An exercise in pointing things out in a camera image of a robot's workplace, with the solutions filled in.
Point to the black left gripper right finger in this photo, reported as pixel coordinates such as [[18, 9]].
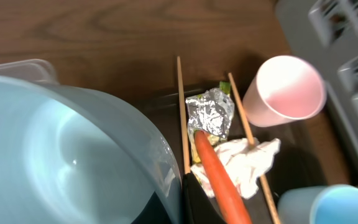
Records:
[[196, 205]]

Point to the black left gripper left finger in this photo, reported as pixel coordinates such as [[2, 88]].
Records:
[[153, 213]]

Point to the light blue plastic bowl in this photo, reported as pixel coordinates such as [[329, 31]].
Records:
[[75, 155]]

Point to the grey plastic dishwasher rack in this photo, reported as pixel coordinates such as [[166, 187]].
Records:
[[325, 33]]

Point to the orange carrot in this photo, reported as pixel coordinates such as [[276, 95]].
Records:
[[230, 202]]

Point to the dark brown serving tray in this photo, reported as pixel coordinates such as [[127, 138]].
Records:
[[312, 153]]

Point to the crumpled white paper napkin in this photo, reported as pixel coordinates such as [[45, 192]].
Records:
[[245, 164]]

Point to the wooden chopstick right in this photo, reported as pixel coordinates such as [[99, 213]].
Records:
[[250, 137]]

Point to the wooden chopstick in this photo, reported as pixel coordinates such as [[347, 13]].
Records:
[[250, 137], [184, 134]]

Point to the crumpled foil snack wrapper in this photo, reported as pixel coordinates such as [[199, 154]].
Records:
[[211, 112]]

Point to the wooden chopstick left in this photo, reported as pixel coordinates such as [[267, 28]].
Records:
[[184, 134]]

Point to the light blue plastic cup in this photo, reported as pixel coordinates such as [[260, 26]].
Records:
[[335, 204]]

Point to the pink plastic cup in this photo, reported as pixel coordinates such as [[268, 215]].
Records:
[[285, 89]]

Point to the clear plastic bin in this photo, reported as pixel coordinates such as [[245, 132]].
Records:
[[34, 70]]

